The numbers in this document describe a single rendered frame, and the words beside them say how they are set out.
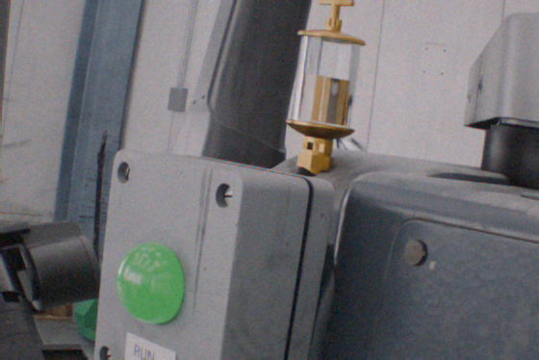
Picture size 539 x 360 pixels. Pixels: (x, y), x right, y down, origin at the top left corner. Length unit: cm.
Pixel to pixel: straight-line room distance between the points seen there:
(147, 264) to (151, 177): 4
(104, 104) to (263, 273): 863
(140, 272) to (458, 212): 11
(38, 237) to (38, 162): 829
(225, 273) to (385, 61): 689
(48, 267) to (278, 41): 31
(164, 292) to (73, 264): 54
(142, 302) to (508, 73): 21
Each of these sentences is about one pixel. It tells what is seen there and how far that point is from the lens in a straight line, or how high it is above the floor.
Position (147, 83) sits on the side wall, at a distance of 905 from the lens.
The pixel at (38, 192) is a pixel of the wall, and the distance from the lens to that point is 928.
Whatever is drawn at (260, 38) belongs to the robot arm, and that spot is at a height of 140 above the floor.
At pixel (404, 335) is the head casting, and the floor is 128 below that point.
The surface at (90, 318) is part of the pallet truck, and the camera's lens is 603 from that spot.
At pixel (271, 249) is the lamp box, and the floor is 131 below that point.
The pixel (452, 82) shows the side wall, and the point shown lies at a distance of 688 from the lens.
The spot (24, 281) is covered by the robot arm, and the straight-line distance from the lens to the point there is 95.
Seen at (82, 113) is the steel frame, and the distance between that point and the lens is 935.
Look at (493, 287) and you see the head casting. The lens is 36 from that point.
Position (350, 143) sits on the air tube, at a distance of 54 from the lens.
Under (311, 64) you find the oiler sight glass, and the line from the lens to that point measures 46.
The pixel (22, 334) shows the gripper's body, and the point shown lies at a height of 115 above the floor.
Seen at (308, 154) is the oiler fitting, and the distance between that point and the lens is 46.
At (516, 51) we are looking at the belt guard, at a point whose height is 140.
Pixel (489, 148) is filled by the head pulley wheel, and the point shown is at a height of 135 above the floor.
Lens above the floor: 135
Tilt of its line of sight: 3 degrees down
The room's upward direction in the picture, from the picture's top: 8 degrees clockwise
